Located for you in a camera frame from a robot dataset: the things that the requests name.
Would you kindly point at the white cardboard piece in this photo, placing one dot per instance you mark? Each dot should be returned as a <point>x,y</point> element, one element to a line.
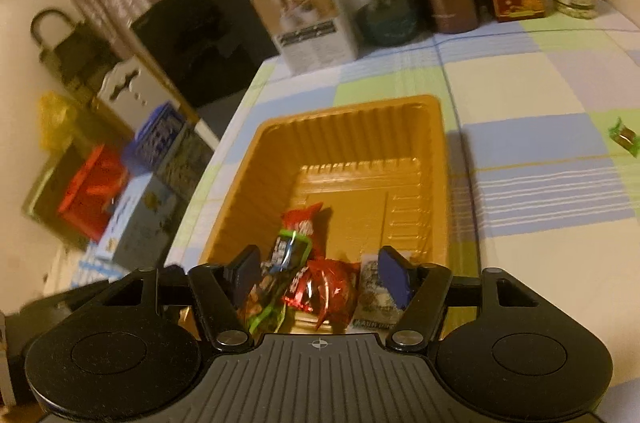
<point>127,88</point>

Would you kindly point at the green wrapped candy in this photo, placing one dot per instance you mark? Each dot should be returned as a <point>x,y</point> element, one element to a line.
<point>625,135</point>

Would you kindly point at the blue printed box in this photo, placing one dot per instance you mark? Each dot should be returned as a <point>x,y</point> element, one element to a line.
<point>155,138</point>

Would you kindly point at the grey snack packet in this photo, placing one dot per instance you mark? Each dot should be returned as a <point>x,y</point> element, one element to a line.
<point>372,298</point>

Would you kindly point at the green glass jar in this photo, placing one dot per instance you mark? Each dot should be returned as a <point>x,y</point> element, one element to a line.
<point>382,3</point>

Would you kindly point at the gold plastic tray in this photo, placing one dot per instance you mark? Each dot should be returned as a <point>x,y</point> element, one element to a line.
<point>345,143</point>

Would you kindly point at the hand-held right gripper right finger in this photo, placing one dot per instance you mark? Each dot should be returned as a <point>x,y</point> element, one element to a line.
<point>395,274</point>

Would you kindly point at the large red snack packet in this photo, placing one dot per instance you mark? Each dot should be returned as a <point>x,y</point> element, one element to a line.
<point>300,223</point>

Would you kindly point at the white and blue carton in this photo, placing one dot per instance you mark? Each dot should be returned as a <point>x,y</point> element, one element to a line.
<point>137,223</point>

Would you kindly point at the small shiny red packet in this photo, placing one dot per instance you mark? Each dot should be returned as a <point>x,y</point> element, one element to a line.
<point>297,289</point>

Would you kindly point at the white cardboard box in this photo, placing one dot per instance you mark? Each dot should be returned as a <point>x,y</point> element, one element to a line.
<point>305,18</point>

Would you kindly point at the patterned grey box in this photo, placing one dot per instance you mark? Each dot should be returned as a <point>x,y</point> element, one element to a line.
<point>185,160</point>

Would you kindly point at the red candy with silver label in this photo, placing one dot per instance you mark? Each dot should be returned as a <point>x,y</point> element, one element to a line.
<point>332,290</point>

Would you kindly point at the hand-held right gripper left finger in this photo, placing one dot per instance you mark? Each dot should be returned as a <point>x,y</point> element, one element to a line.
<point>245,272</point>

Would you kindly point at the checkered tablecloth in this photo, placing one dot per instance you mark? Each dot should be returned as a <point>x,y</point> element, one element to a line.
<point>525,78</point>

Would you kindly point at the yellow plastic bag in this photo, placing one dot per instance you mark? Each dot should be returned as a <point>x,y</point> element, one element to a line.
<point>57,123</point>

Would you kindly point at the black and green snack packet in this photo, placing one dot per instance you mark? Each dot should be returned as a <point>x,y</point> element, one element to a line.
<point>280,273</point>

